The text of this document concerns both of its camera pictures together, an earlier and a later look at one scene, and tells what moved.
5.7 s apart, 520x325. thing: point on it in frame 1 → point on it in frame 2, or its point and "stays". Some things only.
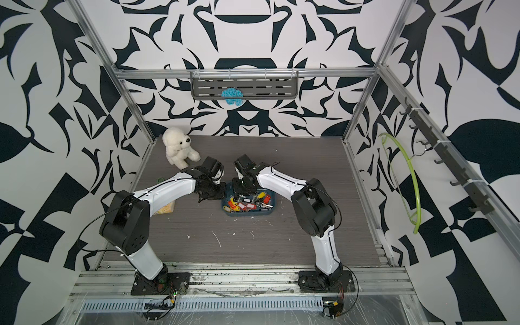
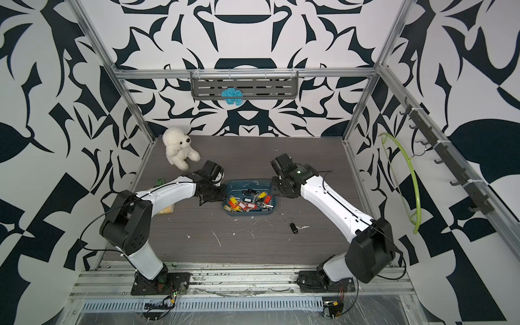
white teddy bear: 177,148 stays
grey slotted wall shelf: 255,84 stays
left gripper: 221,196 stays
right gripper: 237,189 → 273,183
